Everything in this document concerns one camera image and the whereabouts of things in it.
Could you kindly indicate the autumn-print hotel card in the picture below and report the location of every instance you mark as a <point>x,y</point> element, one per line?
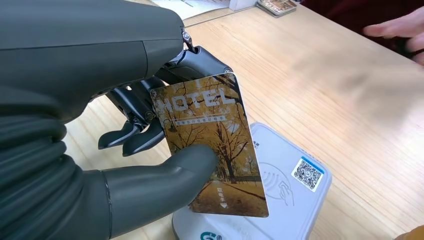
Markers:
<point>212,109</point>

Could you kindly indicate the printed paper sheet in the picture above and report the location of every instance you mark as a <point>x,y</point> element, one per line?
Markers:
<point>188,8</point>

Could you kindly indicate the white card reader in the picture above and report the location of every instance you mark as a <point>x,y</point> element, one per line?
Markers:
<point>291,205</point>

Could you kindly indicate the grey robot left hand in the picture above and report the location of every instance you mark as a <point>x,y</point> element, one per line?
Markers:
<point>82,49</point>

